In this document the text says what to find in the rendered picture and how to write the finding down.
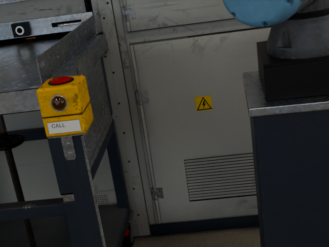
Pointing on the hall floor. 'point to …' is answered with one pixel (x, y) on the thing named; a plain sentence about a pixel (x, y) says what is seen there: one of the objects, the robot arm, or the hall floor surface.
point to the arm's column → (292, 178)
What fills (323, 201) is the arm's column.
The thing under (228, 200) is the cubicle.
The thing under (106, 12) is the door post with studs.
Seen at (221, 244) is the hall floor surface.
